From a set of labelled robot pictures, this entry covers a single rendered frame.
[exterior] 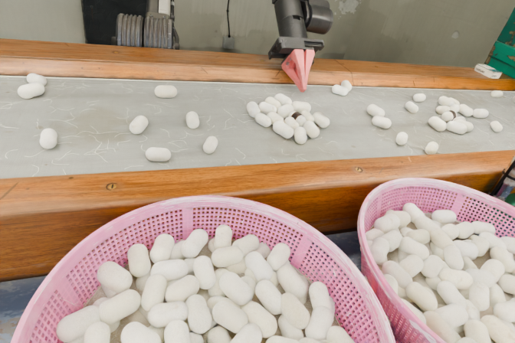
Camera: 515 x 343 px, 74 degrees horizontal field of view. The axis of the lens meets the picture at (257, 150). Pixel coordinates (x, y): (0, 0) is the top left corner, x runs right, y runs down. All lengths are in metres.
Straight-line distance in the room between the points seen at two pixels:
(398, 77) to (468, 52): 1.55
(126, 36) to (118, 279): 0.61
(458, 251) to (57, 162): 0.48
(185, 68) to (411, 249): 0.50
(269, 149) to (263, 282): 0.23
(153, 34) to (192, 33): 1.81
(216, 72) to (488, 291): 0.55
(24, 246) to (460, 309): 0.42
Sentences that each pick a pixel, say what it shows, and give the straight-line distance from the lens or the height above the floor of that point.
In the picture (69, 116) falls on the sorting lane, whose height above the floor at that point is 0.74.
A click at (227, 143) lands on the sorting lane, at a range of 0.50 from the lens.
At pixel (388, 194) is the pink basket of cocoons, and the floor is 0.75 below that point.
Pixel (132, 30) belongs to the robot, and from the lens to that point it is 0.85.
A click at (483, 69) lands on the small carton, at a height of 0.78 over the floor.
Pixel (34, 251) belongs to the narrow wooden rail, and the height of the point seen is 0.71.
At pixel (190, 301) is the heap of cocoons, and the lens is 0.32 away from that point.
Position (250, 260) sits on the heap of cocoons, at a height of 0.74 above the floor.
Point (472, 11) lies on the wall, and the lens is 2.49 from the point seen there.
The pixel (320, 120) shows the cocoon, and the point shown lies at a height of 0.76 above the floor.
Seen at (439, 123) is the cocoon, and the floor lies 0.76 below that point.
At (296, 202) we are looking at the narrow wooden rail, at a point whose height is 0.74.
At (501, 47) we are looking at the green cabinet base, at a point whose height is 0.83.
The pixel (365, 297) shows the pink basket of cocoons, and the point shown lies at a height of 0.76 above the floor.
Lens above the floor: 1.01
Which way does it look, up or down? 33 degrees down
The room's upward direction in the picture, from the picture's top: 11 degrees clockwise
